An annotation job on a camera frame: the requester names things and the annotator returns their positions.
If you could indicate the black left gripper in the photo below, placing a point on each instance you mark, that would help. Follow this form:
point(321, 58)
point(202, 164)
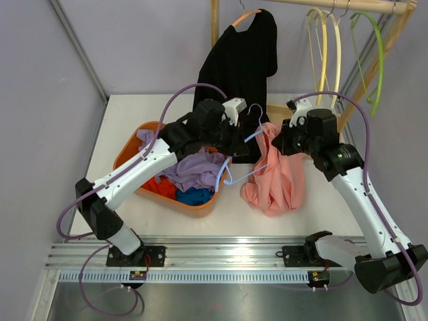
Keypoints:
point(236, 146)

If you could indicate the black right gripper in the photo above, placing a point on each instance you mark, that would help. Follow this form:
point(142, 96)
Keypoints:
point(283, 141)

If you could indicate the light blue clothes hanger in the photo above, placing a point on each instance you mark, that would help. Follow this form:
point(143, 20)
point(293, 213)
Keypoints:
point(241, 159)

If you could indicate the purple t shirt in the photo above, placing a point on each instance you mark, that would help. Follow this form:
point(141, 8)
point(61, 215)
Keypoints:
point(197, 170)

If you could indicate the pink t shirt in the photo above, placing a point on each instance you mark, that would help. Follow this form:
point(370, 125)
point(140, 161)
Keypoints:
point(278, 185)

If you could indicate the blue t shirt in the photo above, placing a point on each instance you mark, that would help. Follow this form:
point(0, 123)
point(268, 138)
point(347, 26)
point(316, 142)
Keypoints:
point(194, 197)

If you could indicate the orange t shirt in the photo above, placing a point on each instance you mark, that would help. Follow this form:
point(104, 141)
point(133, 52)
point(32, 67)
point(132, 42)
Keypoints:
point(161, 186)

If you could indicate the cream clothes hanger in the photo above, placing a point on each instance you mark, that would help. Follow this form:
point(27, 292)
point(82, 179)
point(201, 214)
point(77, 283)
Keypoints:
point(338, 42)

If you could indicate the yellow clothes hanger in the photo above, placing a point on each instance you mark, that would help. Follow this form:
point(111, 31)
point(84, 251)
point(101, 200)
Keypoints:
point(317, 27)

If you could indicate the green clothes hanger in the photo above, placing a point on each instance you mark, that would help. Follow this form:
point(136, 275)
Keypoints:
point(370, 61)

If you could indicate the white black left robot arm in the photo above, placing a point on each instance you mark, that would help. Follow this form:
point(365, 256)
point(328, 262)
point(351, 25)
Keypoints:
point(211, 123)

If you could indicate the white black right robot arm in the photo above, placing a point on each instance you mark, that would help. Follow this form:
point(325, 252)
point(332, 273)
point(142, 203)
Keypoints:
point(388, 257)

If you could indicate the black t shirt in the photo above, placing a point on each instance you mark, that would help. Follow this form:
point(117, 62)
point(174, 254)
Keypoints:
point(240, 63)

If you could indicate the orange clothes hanger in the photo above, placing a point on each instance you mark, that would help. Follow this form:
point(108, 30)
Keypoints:
point(245, 14)

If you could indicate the orange plastic basket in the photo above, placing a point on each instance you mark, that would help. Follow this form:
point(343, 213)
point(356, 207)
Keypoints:
point(191, 211)

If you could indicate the wooden clothes rack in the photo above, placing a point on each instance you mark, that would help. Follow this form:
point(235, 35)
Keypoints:
point(394, 17)

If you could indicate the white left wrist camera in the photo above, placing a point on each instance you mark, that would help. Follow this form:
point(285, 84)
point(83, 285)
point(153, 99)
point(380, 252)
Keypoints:
point(233, 108)

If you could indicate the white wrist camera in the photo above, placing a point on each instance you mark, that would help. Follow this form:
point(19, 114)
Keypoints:
point(299, 109)
point(233, 108)

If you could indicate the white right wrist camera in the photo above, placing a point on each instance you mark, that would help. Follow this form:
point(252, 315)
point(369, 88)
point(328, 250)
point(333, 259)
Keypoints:
point(299, 109)

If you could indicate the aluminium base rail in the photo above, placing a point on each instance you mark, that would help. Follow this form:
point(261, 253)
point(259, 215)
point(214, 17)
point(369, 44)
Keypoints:
point(185, 260)

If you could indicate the right aluminium frame post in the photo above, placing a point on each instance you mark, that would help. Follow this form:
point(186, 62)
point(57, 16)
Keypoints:
point(382, 22)

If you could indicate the aluminium frame post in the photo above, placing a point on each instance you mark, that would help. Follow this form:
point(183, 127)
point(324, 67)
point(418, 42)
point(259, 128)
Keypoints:
point(382, 22)
point(68, 29)

